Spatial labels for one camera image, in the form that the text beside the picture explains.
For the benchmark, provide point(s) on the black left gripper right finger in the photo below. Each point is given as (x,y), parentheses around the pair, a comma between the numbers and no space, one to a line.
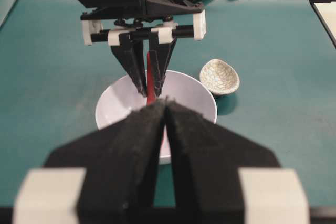
(222,177)

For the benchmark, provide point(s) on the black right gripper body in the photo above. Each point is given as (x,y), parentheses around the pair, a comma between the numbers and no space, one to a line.
(130,18)

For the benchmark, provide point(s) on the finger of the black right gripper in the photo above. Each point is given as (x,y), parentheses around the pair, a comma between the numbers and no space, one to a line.
(130,55)
(160,55)

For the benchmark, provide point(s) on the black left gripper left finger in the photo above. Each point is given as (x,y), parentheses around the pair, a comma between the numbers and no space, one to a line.
(99,177)

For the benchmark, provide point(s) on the pink plastic spoon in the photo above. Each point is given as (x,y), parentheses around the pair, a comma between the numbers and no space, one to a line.
(151,79)

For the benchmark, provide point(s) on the white large bowl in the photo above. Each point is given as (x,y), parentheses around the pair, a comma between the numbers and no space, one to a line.
(121,100)

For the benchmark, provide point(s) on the small speckled ceramic dish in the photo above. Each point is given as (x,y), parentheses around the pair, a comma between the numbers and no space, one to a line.
(219,77)

